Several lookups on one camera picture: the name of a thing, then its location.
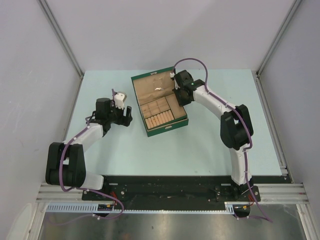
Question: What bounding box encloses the aluminium frame post left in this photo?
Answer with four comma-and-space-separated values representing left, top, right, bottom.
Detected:
37, 0, 84, 80

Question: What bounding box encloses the aluminium front rail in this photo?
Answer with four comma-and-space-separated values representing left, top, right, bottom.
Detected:
35, 183, 84, 203

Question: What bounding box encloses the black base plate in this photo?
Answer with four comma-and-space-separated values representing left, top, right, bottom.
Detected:
76, 176, 292, 219

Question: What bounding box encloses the aluminium frame post right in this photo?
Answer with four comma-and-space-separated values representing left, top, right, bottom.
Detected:
255, 0, 304, 77

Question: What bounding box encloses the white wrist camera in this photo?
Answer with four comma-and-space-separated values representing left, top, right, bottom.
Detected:
112, 89, 127, 110
169, 71, 179, 90

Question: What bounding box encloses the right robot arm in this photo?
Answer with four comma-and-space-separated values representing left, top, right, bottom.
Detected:
169, 70, 254, 201

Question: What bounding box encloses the green jewelry box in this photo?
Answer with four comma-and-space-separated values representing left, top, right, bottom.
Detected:
131, 67, 189, 137

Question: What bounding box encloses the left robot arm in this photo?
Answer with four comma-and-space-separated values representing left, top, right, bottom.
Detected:
45, 98, 133, 200

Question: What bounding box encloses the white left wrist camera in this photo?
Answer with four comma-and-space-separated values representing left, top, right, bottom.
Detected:
112, 89, 127, 110

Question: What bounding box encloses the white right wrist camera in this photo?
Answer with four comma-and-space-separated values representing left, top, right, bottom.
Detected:
169, 71, 179, 90

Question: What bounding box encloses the aluminium frame post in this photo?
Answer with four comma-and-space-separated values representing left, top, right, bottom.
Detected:
255, 0, 304, 77
37, 0, 84, 80

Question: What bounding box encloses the slotted cable duct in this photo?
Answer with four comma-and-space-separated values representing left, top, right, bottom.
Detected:
46, 201, 251, 214

